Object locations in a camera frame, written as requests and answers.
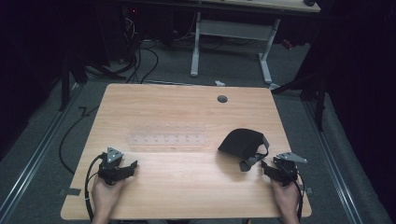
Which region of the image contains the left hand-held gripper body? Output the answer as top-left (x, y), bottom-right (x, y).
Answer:
top-left (97, 147), bottom-right (126, 187)

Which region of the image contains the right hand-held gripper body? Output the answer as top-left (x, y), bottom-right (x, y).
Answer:
top-left (272, 151), bottom-right (308, 188)

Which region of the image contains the black face mask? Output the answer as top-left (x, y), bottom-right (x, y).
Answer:
top-left (217, 128), bottom-right (271, 173)

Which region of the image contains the black stand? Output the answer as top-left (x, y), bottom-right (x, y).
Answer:
top-left (57, 46), bottom-right (90, 112)
top-left (270, 62), bottom-right (330, 133)

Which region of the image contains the white-framed desk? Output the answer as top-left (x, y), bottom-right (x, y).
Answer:
top-left (189, 0), bottom-right (322, 86)

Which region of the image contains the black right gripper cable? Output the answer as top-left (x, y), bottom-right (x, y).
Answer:
top-left (292, 167), bottom-right (308, 222)

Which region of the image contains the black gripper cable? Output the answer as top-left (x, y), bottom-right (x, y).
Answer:
top-left (292, 167), bottom-right (308, 222)
top-left (84, 153), bottom-right (106, 222)

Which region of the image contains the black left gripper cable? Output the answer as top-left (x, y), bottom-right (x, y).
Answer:
top-left (84, 153), bottom-right (106, 222)

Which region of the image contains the metal floor rail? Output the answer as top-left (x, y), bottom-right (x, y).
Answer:
top-left (0, 81), bottom-right (82, 218)
top-left (304, 100), bottom-right (365, 224)

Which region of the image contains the black floor cable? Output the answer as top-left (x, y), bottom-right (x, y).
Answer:
top-left (58, 105), bottom-right (101, 175)

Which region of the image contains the bundle of black cables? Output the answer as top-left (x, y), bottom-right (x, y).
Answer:
top-left (121, 12), bottom-right (161, 85)

